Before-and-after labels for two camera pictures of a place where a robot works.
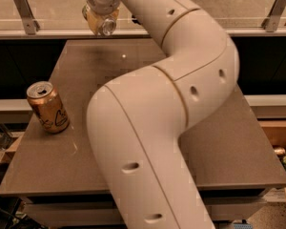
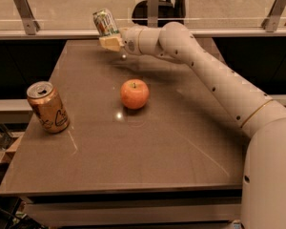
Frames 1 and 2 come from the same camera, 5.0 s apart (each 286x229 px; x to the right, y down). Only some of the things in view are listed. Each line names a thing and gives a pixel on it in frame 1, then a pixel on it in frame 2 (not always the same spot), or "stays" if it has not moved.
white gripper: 102,4 to 131,39
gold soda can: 48,107 stays
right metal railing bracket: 272,22 stays
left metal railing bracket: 30,24 stays
